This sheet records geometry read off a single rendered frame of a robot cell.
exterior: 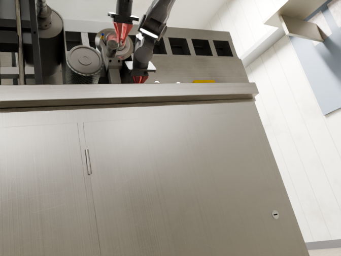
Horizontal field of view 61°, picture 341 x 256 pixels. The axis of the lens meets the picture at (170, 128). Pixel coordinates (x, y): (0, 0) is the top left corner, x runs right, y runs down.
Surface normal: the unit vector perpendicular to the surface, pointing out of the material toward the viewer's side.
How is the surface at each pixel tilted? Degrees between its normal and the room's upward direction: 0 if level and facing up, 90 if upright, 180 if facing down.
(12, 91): 90
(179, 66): 90
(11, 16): 90
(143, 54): 146
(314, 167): 90
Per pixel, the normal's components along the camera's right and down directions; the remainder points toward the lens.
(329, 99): -0.86, 0.03
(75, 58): 0.36, -0.39
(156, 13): -0.05, 0.78
